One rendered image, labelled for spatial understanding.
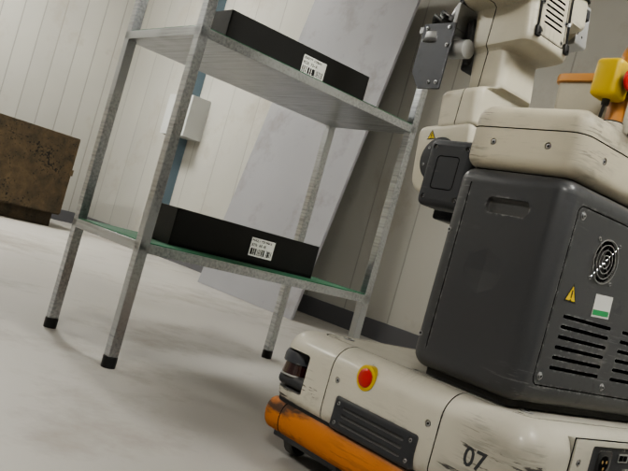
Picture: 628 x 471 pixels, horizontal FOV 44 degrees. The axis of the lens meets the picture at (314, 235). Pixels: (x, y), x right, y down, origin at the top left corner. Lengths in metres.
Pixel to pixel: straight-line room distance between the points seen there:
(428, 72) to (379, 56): 3.18
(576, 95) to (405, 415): 0.70
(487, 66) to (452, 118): 0.14
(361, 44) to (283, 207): 1.19
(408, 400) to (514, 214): 0.39
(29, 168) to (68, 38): 2.03
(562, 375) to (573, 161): 0.38
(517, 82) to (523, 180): 0.47
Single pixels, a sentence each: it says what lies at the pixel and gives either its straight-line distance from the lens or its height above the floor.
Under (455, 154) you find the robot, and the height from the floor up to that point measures 0.72.
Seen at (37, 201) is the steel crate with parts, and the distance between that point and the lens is 7.01.
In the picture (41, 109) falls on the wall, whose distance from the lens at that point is 8.41.
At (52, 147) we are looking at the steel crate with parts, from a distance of 7.01.
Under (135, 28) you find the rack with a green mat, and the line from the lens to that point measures 2.52.
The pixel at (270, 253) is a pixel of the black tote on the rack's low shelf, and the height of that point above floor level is 0.40.
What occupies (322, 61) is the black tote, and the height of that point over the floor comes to 1.04.
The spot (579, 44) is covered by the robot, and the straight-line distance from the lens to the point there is 2.09.
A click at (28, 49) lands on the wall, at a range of 8.37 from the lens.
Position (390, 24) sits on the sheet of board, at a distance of 5.14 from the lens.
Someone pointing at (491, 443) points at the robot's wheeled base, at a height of 0.23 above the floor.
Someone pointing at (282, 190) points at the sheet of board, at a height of 0.76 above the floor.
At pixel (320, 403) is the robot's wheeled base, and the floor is 0.15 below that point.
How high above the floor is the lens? 0.46
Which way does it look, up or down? 1 degrees up
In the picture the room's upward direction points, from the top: 16 degrees clockwise
